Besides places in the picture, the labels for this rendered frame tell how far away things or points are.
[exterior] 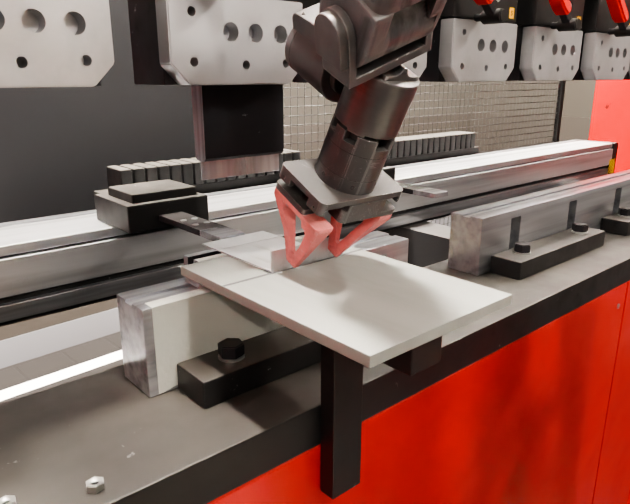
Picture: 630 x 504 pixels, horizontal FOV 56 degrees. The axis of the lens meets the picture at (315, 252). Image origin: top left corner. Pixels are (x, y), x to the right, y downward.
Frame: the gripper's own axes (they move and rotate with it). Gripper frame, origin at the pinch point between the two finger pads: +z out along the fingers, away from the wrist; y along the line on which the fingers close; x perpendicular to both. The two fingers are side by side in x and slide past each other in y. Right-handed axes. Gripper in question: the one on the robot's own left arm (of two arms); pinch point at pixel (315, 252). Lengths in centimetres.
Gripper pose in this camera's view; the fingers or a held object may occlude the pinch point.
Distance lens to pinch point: 59.0
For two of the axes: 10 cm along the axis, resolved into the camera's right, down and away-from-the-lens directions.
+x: 5.8, 6.3, -5.2
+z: -3.0, 7.5, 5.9
